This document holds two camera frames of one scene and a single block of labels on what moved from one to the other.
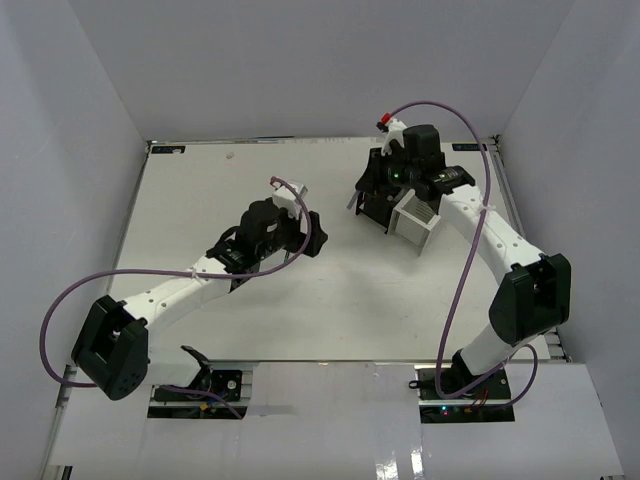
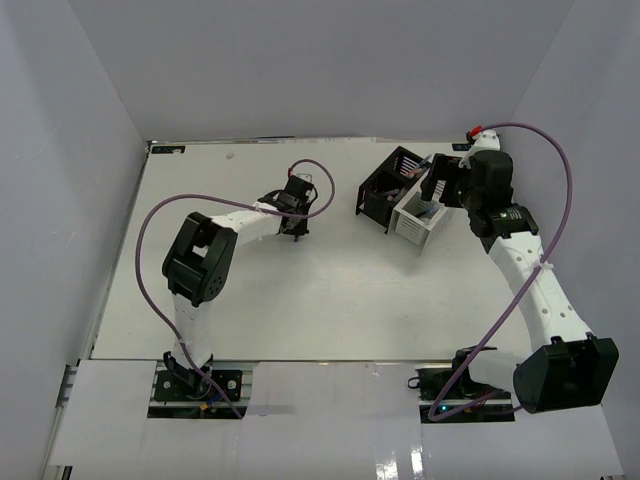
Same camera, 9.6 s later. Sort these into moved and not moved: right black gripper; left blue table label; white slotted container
Moved: right black gripper
Not moved: white slotted container; left blue table label
